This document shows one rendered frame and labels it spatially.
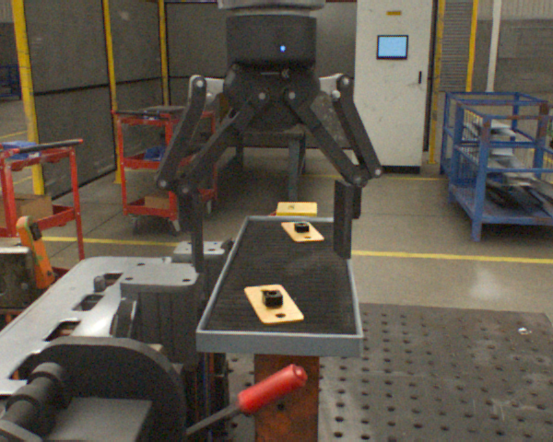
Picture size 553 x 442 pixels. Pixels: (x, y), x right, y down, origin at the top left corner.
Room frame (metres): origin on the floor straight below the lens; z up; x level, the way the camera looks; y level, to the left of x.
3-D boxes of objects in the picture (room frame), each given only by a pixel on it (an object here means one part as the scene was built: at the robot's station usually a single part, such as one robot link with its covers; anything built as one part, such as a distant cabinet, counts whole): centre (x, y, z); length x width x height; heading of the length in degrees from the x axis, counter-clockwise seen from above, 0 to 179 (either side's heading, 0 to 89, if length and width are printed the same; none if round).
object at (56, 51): (6.49, 1.71, 1.00); 3.44 x 0.14 x 2.00; 172
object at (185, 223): (0.50, 0.09, 1.26); 0.03 x 0.01 x 0.05; 104
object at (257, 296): (0.52, 0.00, 1.17); 0.08 x 0.04 x 0.01; 14
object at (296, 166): (6.22, 0.13, 0.57); 1.86 x 0.90 x 1.14; 175
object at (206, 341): (0.63, -0.01, 1.16); 0.37 x 0.14 x 0.02; 176
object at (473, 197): (4.90, -1.95, 0.47); 1.20 x 0.80 x 0.95; 173
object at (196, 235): (0.51, 0.07, 1.24); 0.03 x 0.01 x 0.07; 14
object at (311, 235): (0.76, -0.03, 1.17); 0.08 x 0.04 x 0.01; 12
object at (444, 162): (6.28, -2.20, 0.47); 1.20 x 0.80 x 0.95; 171
